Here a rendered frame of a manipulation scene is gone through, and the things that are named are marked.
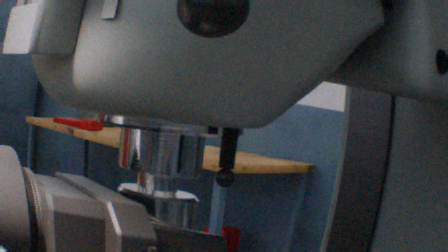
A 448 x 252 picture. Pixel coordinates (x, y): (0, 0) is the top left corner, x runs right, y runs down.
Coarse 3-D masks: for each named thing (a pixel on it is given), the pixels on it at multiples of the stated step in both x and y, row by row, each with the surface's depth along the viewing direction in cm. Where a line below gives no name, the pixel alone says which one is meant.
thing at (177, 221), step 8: (152, 216) 54; (160, 216) 54; (168, 216) 54; (176, 216) 54; (184, 216) 54; (192, 216) 55; (168, 224) 54; (176, 224) 54; (184, 224) 54; (192, 224) 55
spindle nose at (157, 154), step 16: (128, 128) 54; (128, 144) 54; (144, 144) 54; (160, 144) 53; (176, 144) 54; (192, 144) 54; (128, 160) 54; (144, 160) 54; (160, 160) 53; (176, 160) 54; (192, 160) 54; (176, 176) 54; (192, 176) 54
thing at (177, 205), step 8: (128, 184) 57; (136, 184) 57; (120, 192) 55; (128, 192) 54; (136, 192) 54; (144, 192) 54; (152, 192) 55; (184, 192) 57; (136, 200) 54; (144, 200) 54; (152, 200) 54; (160, 200) 54; (168, 200) 54; (176, 200) 54; (184, 200) 54; (192, 200) 55; (152, 208) 54; (160, 208) 54; (168, 208) 54; (176, 208) 54; (184, 208) 54; (192, 208) 55
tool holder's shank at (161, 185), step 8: (144, 176) 55; (152, 176) 55; (160, 176) 54; (144, 184) 55; (152, 184) 55; (160, 184) 55; (168, 184) 55; (176, 184) 56; (160, 192) 55; (168, 192) 55; (176, 192) 56
